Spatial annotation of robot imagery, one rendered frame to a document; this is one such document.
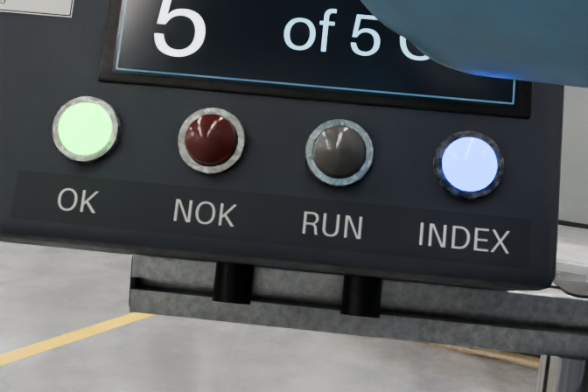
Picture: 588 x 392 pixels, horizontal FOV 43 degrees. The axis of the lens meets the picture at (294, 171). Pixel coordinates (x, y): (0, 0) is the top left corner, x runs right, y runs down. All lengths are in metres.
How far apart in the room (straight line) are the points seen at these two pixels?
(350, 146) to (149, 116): 0.08
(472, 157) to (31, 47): 0.18
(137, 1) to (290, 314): 0.16
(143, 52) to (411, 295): 0.17
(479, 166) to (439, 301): 0.10
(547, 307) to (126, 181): 0.20
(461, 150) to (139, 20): 0.14
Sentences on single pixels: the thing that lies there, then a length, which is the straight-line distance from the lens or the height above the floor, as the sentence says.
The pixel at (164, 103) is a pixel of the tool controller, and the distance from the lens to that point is 0.30.
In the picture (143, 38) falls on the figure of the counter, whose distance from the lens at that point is 0.31.
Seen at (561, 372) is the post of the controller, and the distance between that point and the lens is 0.39.
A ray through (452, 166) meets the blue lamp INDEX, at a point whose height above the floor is 1.12.
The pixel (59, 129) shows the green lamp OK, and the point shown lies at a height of 1.12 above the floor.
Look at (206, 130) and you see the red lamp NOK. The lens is 0.29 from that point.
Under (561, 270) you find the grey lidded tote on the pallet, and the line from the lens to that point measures 3.60.
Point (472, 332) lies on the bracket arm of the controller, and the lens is 0.37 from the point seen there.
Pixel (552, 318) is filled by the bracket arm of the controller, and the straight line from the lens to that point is 0.38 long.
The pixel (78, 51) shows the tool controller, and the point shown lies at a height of 1.15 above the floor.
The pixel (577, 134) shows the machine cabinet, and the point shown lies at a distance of 7.98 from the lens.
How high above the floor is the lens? 1.14
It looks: 6 degrees down
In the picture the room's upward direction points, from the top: 5 degrees clockwise
